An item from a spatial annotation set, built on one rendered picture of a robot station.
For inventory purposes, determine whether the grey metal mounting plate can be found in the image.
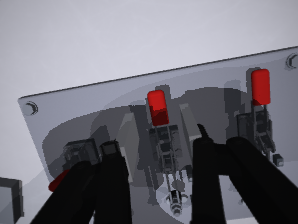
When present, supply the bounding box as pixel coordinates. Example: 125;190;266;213
17;46;298;224

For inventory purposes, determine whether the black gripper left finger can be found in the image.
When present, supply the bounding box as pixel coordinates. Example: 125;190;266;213
30;113;139;224

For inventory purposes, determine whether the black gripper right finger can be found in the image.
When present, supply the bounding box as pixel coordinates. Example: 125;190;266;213
179;103;298;224

